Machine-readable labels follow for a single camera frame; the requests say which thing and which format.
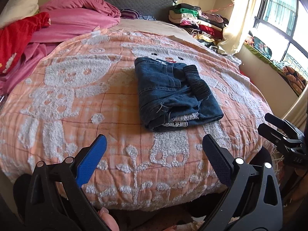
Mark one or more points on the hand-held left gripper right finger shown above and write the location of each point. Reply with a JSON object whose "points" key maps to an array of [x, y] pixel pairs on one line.
{"points": [[219, 160]]}

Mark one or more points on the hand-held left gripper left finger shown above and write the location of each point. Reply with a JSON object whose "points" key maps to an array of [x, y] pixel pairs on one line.
{"points": [[92, 158]]}

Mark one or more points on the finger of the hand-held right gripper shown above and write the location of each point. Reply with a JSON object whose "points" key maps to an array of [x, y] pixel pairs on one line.
{"points": [[281, 124], [272, 134]]}

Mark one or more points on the blue denim pants lace trim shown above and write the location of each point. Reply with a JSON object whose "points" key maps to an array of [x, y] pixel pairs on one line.
{"points": [[168, 93]]}

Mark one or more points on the person's left hand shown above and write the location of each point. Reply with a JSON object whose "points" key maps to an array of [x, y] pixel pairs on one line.
{"points": [[108, 220]]}

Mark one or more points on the orange patterned blanket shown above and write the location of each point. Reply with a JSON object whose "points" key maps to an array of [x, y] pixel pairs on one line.
{"points": [[296, 77]]}

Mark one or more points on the peach blanket white bear pattern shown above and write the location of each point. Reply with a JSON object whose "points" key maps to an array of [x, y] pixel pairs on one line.
{"points": [[84, 96]]}

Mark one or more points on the green patterned cushion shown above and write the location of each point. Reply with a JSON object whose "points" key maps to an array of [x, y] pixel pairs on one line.
{"points": [[261, 47]]}

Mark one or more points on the window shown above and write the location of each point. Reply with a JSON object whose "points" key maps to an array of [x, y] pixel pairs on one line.
{"points": [[286, 16]]}

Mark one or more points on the cream curtain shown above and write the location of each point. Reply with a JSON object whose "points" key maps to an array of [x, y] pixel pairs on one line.
{"points": [[243, 16]]}

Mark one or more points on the pile of folded clothes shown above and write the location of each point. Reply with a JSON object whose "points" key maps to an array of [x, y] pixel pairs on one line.
{"points": [[197, 21]]}

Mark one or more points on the red floral cloth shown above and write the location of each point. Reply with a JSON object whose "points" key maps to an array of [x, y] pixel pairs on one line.
{"points": [[16, 41]]}

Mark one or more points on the pink duvet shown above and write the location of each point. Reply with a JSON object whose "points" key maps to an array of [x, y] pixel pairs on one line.
{"points": [[72, 16]]}

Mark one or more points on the beige bed sheet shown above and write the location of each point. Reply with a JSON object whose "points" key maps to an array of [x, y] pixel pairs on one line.
{"points": [[156, 27]]}

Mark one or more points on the purple striped cloth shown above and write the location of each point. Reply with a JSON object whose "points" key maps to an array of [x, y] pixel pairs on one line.
{"points": [[128, 13]]}

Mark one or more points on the blue patterned cloth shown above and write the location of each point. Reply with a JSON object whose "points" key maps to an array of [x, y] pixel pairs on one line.
{"points": [[148, 17]]}

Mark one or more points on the white pillow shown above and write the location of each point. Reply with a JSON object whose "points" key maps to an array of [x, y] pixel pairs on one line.
{"points": [[18, 7]]}

